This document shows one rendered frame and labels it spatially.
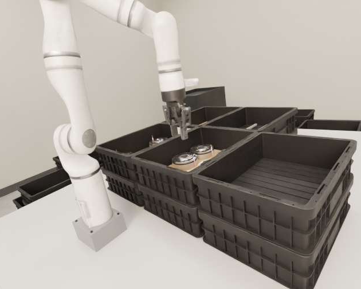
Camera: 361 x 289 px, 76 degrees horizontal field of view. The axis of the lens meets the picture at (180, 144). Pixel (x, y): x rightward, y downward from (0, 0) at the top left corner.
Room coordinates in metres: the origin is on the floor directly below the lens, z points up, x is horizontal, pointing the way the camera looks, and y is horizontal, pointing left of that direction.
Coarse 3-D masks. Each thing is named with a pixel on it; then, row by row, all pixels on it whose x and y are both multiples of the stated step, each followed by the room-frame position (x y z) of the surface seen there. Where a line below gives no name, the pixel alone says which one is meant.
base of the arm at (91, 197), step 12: (72, 180) 0.64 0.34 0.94; (84, 180) 0.63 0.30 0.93; (96, 180) 0.65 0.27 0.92; (84, 192) 0.63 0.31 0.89; (96, 192) 0.64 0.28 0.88; (84, 204) 0.63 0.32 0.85; (96, 204) 0.64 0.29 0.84; (108, 204) 0.67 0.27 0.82; (84, 216) 0.64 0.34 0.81; (96, 216) 0.63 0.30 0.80; (108, 216) 0.66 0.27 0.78
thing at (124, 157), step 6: (150, 126) 1.21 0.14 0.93; (192, 126) 1.06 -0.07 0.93; (132, 132) 1.14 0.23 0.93; (120, 138) 1.08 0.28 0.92; (168, 138) 0.93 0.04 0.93; (102, 144) 1.02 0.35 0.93; (156, 144) 0.87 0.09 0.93; (96, 150) 0.98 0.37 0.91; (102, 150) 0.94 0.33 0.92; (108, 150) 0.90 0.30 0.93; (114, 156) 0.86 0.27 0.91; (120, 156) 0.82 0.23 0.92; (126, 156) 0.79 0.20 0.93
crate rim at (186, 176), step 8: (208, 128) 0.99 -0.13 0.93; (216, 128) 0.96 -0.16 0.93; (224, 128) 0.94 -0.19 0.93; (176, 136) 0.93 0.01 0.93; (248, 136) 0.79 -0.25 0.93; (160, 144) 0.86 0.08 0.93; (144, 152) 0.81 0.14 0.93; (224, 152) 0.68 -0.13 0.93; (136, 160) 0.74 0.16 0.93; (144, 160) 0.73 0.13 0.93; (208, 160) 0.63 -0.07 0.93; (152, 168) 0.68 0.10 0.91; (160, 168) 0.65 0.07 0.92; (168, 168) 0.62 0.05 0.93; (200, 168) 0.59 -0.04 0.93; (176, 176) 0.60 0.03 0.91; (184, 176) 0.57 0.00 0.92; (192, 176) 0.57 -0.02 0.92
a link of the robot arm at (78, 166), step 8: (56, 128) 0.66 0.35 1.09; (64, 128) 0.65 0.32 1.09; (56, 136) 0.64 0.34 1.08; (64, 136) 0.63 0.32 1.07; (56, 144) 0.64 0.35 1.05; (64, 144) 0.63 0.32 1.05; (64, 152) 0.65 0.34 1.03; (72, 152) 0.63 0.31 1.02; (64, 160) 0.64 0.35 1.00; (72, 160) 0.66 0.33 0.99; (80, 160) 0.67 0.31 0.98; (88, 160) 0.68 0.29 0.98; (96, 160) 0.70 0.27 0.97; (64, 168) 0.64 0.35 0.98; (72, 168) 0.64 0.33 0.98; (80, 168) 0.64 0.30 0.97; (88, 168) 0.64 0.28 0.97; (96, 168) 0.66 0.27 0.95; (72, 176) 0.63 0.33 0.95; (80, 176) 0.63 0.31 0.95; (88, 176) 0.64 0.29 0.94
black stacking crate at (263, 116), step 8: (240, 112) 1.26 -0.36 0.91; (248, 112) 1.28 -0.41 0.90; (256, 112) 1.24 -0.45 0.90; (264, 112) 1.21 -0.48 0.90; (272, 112) 1.18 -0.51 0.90; (280, 112) 1.14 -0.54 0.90; (224, 120) 1.15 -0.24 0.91; (232, 120) 1.20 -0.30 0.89; (240, 120) 1.25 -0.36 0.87; (248, 120) 1.28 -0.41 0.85; (256, 120) 1.25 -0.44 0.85; (264, 120) 1.21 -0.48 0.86; (272, 120) 1.18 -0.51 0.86; (288, 120) 1.03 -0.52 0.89; (256, 128) 1.18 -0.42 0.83; (280, 128) 0.97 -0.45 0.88; (288, 128) 1.02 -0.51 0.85; (296, 128) 1.08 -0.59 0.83
